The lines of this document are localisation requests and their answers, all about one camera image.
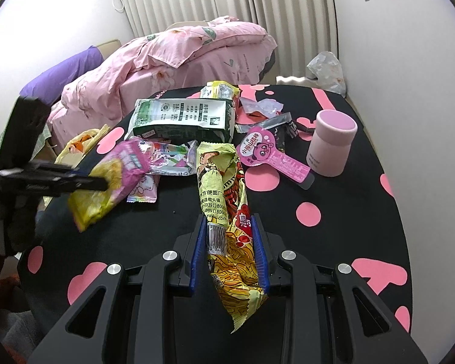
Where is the colourful cartoon snack packet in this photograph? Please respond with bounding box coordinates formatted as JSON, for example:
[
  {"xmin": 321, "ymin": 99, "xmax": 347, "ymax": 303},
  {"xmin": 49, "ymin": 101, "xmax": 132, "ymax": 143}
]
[{"xmin": 136, "ymin": 140, "xmax": 200, "ymax": 177}]

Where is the white holographic wrapper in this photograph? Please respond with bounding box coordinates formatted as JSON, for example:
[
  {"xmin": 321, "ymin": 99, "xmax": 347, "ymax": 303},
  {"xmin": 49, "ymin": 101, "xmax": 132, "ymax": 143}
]
[{"xmin": 126, "ymin": 174, "xmax": 160, "ymax": 204}]

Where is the yellow plastic bag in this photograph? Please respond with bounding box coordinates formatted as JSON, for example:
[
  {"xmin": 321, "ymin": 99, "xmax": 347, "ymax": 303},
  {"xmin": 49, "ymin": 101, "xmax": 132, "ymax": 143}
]
[{"xmin": 55, "ymin": 124, "xmax": 111, "ymax": 168}]

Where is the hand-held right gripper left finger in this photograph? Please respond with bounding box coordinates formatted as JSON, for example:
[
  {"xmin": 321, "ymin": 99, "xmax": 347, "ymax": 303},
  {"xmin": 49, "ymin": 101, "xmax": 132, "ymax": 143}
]
[{"xmin": 26, "ymin": 214, "xmax": 209, "ymax": 364}]

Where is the black stick wrapper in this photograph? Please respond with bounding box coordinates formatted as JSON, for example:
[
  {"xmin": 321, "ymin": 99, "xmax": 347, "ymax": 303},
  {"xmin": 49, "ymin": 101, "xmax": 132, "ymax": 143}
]
[{"xmin": 236, "ymin": 112, "xmax": 301, "ymax": 151}]

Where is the yellow purple snack packet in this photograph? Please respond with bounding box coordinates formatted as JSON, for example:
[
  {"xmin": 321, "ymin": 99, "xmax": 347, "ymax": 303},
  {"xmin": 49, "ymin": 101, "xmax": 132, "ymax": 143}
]
[{"xmin": 68, "ymin": 140, "xmax": 153, "ymax": 233}]

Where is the pink cylindrical cup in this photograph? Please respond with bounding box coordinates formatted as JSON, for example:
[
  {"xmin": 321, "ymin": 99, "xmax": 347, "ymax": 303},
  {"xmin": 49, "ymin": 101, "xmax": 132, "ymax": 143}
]
[{"xmin": 306, "ymin": 109, "xmax": 358, "ymax": 177}]

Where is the black pink printed tablecloth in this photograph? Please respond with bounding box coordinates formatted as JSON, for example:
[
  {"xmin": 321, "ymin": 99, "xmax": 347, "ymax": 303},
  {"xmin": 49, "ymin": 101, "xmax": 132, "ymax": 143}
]
[{"xmin": 17, "ymin": 83, "xmax": 415, "ymax": 364}]

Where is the clear plastic wrapper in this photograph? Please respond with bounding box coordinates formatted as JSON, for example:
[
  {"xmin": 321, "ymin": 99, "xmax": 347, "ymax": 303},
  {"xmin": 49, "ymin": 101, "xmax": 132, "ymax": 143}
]
[{"xmin": 239, "ymin": 96, "xmax": 284, "ymax": 119}]

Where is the yellow cartoon noodle snack packet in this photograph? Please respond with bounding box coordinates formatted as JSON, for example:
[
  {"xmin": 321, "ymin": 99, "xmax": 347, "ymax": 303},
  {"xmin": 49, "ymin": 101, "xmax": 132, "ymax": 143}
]
[{"xmin": 195, "ymin": 142, "xmax": 270, "ymax": 335}]

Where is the green white milk pouch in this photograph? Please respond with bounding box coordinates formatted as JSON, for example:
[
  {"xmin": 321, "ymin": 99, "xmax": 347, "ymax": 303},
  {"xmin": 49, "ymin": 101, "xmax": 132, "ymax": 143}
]
[{"xmin": 131, "ymin": 98, "xmax": 238, "ymax": 145}]

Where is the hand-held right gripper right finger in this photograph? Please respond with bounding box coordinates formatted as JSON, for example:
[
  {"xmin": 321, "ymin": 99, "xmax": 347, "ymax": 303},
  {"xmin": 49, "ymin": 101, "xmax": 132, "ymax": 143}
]
[{"xmin": 250, "ymin": 214, "xmax": 429, "ymax": 364}]

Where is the purple pillow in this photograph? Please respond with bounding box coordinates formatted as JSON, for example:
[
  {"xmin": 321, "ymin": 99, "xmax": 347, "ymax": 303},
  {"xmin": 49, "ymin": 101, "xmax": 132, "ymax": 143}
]
[{"xmin": 19, "ymin": 45, "xmax": 105, "ymax": 104}]

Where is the beige pleated curtain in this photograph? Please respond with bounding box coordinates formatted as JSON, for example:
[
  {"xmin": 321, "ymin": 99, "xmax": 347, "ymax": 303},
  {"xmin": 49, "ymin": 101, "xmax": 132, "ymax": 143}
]
[{"xmin": 116, "ymin": 0, "xmax": 341, "ymax": 85}]

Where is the pink paddle-shaped candy card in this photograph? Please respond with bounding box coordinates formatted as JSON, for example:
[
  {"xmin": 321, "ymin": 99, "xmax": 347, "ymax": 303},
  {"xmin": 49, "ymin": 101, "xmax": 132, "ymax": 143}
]
[{"xmin": 237, "ymin": 126, "xmax": 315, "ymax": 190}]

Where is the white crumpled plastic bag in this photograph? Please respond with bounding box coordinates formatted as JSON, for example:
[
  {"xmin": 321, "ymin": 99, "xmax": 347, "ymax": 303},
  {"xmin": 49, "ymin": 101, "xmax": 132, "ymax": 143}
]
[{"xmin": 307, "ymin": 51, "xmax": 346, "ymax": 96}]

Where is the yellow green snack packet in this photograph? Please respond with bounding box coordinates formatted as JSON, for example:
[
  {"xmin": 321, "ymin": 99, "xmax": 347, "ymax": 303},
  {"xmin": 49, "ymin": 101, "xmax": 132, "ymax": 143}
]
[{"xmin": 200, "ymin": 80, "xmax": 241, "ymax": 101}]

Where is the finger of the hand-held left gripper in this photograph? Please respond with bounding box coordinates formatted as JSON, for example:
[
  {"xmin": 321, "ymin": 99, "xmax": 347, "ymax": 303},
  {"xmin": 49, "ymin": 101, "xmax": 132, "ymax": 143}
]
[{"xmin": 42, "ymin": 161, "xmax": 109, "ymax": 198}]

